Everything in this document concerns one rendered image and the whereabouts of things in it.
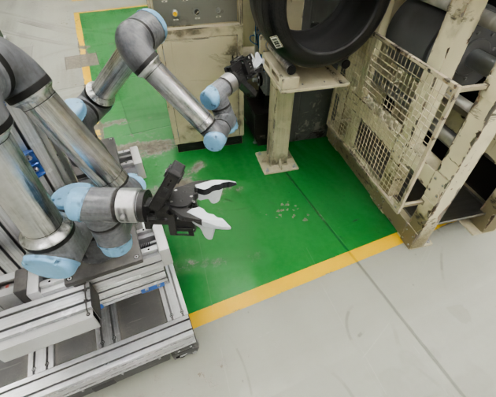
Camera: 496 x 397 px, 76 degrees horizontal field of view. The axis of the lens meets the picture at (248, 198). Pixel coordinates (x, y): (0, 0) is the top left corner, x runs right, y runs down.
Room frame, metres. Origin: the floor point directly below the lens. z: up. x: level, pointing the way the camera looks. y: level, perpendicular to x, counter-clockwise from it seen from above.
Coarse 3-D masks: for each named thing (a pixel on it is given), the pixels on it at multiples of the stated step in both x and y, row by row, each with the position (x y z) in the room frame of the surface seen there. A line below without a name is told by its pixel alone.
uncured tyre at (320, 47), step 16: (256, 0) 1.53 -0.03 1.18; (272, 0) 1.44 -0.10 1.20; (352, 0) 1.82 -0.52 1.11; (368, 0) 1.74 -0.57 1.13; (384, 0) 1.55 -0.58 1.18; (256, 16) 1.56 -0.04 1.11; (272, 16) 1.44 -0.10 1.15; (336, 16) 1.81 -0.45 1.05; (352, 16) 1.79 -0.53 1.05; (368, 16) 1.68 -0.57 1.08; (272, 32) 1.45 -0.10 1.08; (288, 32) 1.44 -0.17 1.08; (304, 32) 1.77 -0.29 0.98; (320, 32) 1.79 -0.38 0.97; (336, 32) 1.78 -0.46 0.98; (352, 32) 1.69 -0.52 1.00; (368, 32) 1.54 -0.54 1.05; (288, 48) 1.45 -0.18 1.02; (304, 48) 1.46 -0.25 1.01; (320, 48) 1.71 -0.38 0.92; (336, 48) 1.52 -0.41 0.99; (352, 48) 1.52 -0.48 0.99; (304, 64) 1.49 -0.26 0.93; (320, 64) 1.50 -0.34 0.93
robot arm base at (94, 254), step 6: (90, 246) 0.56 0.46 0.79; (96, 246) 0.56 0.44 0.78; (90, 252) 0.55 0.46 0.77; (96, 252) 0.55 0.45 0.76; (102, 252) 0.56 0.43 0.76; (84, 258) 0.54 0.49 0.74; (90, 258) 0.54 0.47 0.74; (96, 258) 0.54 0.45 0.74; (102, 258) 0.55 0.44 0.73; (108, 258) 0.56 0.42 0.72
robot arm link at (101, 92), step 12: (144, 12) 1.15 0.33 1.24; (156, 12) 1.19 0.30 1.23; (144, 24) 1.07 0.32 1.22; (156, 24) 1.12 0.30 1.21; (156, 36) 1.09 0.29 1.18; (156, 48) 1.12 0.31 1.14; (120, 60) 1.13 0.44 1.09; (108, 72) 1.14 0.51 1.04; (120, 72) 1.13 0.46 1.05; (96, 84) 1.16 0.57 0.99; (108, 84) 1.14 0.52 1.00; (120, 84) 1.16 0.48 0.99; (84, 96) 1.16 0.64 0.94; (96, 96) 1.15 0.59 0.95; (108, 96) 1.16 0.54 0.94; (96, 108) 1.14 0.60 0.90; (108, 108) 1.17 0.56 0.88
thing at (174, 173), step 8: (168, 168) 0.47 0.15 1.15; (176, 168) 0.47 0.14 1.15; (184, 168) 0.49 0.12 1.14; (168, 176) 0.46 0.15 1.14; (176, 176) 0.46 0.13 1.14; (168, 184) 0.45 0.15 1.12; (160, 192) 0.45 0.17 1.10; (168, 192) 0.45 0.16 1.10; (152, 200) 0.45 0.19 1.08; (160, 200) 0.45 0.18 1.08; (152, 208) 0.45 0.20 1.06; (160, 208) 0.45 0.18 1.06
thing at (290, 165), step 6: (288, 150) 2.06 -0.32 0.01; (258, 156) 1.99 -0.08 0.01; (264, 156) 1.99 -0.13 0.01; (264, 162) 1.91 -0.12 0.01; (288, 162) 1.91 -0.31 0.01; (294, 162) 1.91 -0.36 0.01; (264, 168) 1.85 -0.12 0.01; (270, 168) 1.85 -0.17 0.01; (276, 168) 1.85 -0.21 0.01; (288, 168) 1.85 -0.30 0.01; (294, 168) 1.85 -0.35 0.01
